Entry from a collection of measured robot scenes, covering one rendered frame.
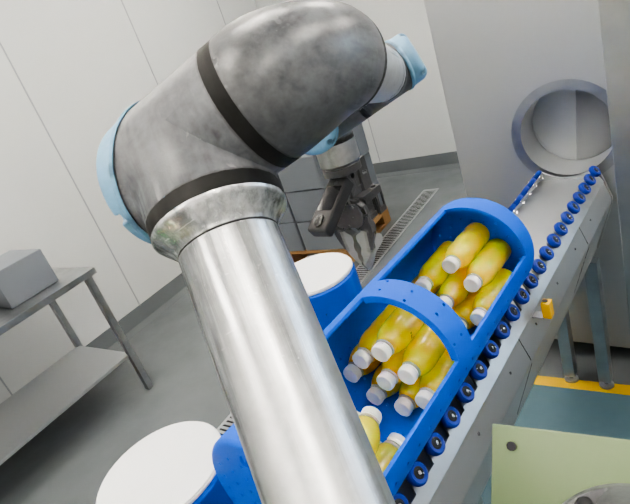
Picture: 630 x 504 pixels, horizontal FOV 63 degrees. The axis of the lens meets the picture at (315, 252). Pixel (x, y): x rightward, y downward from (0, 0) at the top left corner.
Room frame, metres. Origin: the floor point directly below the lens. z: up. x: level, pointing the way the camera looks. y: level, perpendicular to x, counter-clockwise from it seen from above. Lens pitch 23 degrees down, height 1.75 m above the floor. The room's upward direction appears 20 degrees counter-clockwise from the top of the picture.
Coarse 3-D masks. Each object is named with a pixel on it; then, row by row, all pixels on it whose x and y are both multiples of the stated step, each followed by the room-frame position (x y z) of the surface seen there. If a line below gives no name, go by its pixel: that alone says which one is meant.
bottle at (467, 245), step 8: (472, 224) 1.21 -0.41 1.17; (480, 224) 1.20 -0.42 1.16; (464, 232) 1.18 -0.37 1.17; (472, 232) 1.17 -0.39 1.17; (480, 232) 1.17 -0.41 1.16; (488, 232) 1.19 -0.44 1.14; (456, 240) 1.15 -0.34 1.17; (464, 240) 1.14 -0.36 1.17; (472, 240) 1.14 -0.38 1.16; (480, 240) 1.15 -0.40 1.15; (488, 240) 1.19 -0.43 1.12; (448, 248) 1.13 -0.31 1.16; (456, 248) 1.11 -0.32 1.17; (464, 248) 1.11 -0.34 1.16; (472, 248) 1.12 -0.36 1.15; (480, 248) 1.15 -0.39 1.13; (448, 256) 1.11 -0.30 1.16; (456, 256) 1.10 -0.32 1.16; (464, 256) 1.10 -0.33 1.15; (472, 256) 1.11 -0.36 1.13; (464, 264) 1.10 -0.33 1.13
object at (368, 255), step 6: (360, 234) 0.88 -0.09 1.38; (366, 234) 0.88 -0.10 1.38; (378, 234) 0.91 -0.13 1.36; (360, 240) 0.89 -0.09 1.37; (366, 240) 0.88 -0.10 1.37; (378, 240) 0.91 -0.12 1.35; (360, 246) 0.89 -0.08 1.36; (366, 246) 0.88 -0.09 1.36; (378, 246) 0.91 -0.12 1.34; (366, 252) 0.88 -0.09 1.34; (372, 252) 0.88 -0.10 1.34; (366, 258) 0.89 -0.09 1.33; (372, 258) 0.88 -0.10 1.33; (366, 264) 0.89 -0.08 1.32; (372, 264) 0.89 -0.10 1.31
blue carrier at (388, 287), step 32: (448, 224) 1.28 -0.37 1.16; (512, 224) 1.12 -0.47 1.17; (416, 256) 1.25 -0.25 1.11; (512, 256) 1.16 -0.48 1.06; (384, 288) 0.93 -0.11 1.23; (416, 288) 0.90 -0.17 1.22; (512, 288) 1.01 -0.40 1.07; (352, 320) 1.03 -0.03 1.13; (448, 320) 0.84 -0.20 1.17; (448, 352) 0.81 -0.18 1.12; (480, 352) 0.89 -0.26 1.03; (352, 384) 0.95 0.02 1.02; (448, 384) 0.76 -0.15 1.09; (384, 416) 0.88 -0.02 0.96; (416, 416) 0.85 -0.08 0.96; (224, 448) 0.66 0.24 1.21; (416, 448) 0.67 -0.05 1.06; (224, 480) 0.70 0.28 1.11
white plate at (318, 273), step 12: (300, 264) 1.65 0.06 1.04; (312, 264) 1.61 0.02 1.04; (324, 264) 1.58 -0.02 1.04; (336, 264) 1.55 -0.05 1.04; (348, 264) 1.51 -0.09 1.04; (300, 276) 1.55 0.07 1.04; (312, 276) 1.52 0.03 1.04; (324, 276) 1.49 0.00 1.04; (336, 276) 1.46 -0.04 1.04; (312, 288) 1.44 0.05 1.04; (324, 288) 1.42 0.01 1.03
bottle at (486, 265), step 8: (496, 240) 1.17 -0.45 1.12; (488, 248) 1.14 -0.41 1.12; (496, 248) 1.14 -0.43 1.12; (504, 248) 1.14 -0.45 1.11; (480, 256) 1.12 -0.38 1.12; (488, 256) 1.11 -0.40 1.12; (496, 256) 1.11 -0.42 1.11; (504, 256) 1.12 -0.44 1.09; (472, 264) 1.10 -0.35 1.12; (480, 264) 1.08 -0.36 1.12; (488, 264) 1.08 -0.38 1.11; (496, 264) 1.09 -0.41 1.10; (472, 272) 1.08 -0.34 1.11; (480, 272) 1.07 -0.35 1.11; (488, 272) 1.07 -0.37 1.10; (496, 272) 1.08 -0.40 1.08; (480, 280) 1.06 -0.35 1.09; (488, 280) 1.06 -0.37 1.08
